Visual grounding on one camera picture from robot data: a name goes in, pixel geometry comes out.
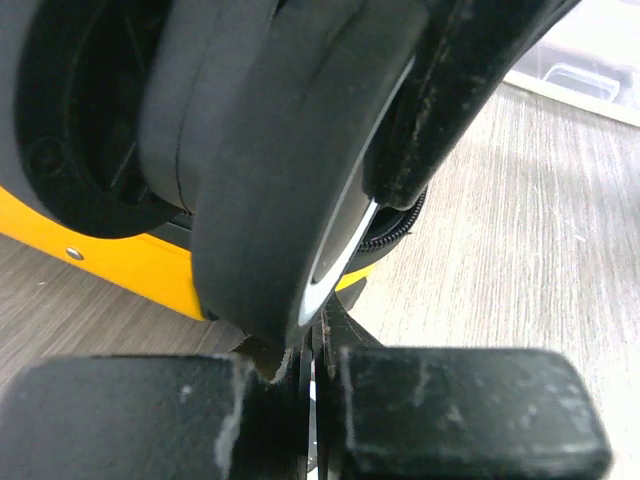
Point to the yellow cartoon hard-shell suitcase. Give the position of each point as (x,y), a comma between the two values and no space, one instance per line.
(235,159)

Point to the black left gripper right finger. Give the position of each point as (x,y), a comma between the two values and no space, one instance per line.
(449,413)

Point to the white compartment organizer tray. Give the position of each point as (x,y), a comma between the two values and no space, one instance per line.
(589,60)

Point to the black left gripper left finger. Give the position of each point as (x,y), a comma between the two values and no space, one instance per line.
(223,416)

